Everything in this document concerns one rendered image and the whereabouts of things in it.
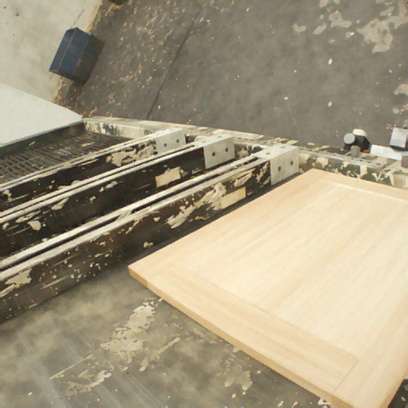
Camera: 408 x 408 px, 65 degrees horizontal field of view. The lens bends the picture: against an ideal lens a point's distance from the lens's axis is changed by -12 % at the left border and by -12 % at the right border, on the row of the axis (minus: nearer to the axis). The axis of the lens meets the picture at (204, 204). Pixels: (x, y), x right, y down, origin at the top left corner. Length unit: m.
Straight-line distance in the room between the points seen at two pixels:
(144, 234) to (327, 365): 0.40
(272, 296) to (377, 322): 0.15
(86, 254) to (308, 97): 1.79
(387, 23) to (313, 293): 1.92
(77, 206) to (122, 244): 0.24
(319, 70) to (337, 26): 0.33
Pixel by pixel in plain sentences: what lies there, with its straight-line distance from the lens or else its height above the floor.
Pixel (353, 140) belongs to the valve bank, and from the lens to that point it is 1.06.
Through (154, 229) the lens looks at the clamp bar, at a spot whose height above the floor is 1.30.
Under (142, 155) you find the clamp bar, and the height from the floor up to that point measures 1.06.
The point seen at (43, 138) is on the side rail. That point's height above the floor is 1.10.
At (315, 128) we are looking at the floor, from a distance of 2.08.
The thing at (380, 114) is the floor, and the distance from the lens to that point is 1.97.
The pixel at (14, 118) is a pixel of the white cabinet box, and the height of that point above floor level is 0.78.
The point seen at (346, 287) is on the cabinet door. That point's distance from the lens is 0.53.
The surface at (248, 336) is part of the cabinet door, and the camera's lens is 0.45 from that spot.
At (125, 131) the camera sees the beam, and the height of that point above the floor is 0.89.
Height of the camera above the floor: 1.72
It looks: 46 degrees down
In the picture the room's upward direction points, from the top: 73 degrees counter-clockwise
